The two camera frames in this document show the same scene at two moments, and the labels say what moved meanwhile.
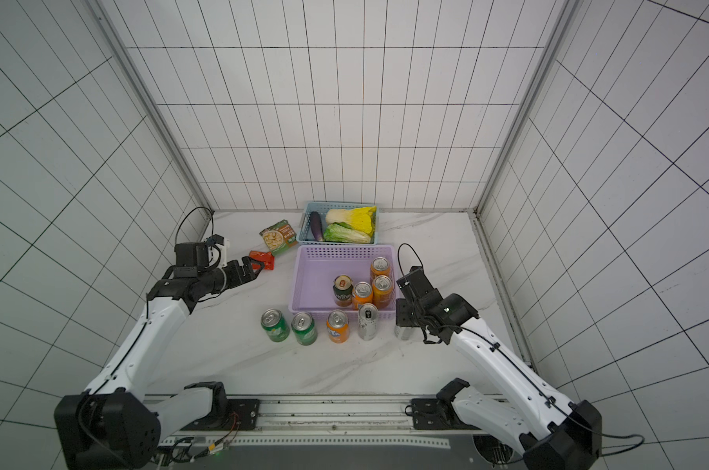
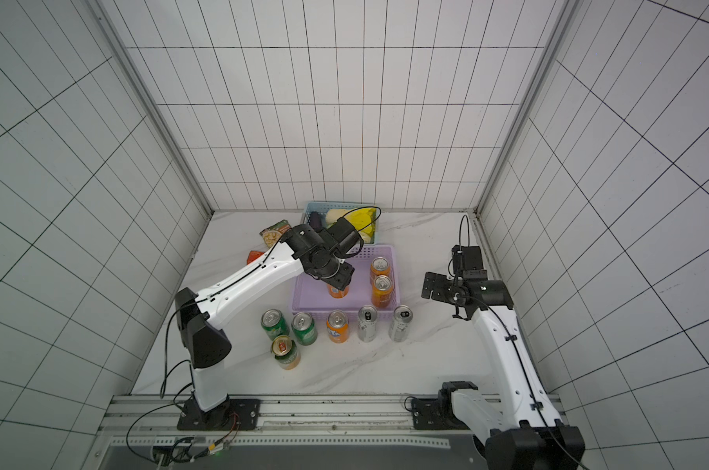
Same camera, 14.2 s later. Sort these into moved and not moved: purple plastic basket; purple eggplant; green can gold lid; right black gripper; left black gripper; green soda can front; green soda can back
Moved: left black gripper; green can gold lid; right black gripper
Not moved: green soda can back; purple eggplant; green soda can front; purple plastic basket
